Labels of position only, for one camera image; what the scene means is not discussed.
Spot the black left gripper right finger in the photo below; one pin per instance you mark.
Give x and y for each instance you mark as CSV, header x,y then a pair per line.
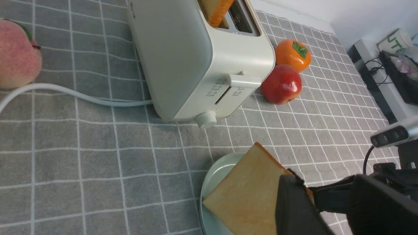
x,y
377,209

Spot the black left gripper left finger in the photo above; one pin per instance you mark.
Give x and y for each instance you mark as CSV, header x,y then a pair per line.
x,y
295,213

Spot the toast slice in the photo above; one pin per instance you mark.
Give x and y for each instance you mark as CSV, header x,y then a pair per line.
x,y
217,9
245,200

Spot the white two-slot toaster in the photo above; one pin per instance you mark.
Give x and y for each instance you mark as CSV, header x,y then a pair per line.
x,y
195,71

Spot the light green round plate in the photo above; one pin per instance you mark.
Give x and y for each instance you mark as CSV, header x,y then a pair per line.
x,y
211,225

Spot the red apple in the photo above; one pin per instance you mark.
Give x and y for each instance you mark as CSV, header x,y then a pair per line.
x,y
282,85

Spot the orange persimmon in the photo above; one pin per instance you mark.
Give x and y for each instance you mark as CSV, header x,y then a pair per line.
x,y
293,53

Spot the white paper cup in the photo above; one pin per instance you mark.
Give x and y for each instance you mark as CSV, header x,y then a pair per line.
x,y
396,42

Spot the grey checked tablecloth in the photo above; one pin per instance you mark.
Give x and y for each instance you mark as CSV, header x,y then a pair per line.
x,y
73,167

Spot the pink peach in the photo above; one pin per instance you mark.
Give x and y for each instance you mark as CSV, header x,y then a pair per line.
x,y
20,56

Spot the silver depth camera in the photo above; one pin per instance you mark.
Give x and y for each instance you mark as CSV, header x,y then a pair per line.
x,y
397,133

